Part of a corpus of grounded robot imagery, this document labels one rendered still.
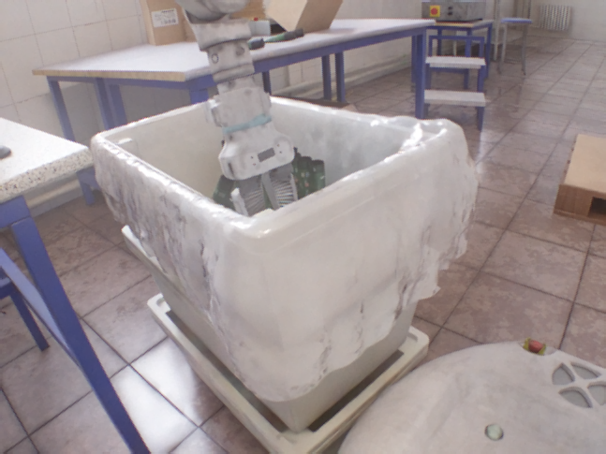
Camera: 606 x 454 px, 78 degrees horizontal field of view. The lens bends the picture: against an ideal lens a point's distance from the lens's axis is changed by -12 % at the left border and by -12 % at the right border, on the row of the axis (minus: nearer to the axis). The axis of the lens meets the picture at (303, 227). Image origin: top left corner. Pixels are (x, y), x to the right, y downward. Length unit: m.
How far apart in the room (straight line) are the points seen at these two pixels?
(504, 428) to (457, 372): 0.12
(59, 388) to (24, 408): 0.11
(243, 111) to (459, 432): 0.58
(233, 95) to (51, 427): 1.02
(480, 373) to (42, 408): 1.12
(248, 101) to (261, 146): 0.06
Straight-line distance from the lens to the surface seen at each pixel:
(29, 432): 1.33
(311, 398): 0.73
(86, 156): 0.61
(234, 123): 0.56
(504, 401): 0.75
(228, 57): 0.57
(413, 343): 0.95
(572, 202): 2.02
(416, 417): 0.67
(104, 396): 0.79
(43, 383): 1.43
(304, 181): 0.85
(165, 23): 2.18
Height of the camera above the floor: 0.91
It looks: 31 degrees down
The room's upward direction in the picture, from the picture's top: 5 degrees counter-clockwise
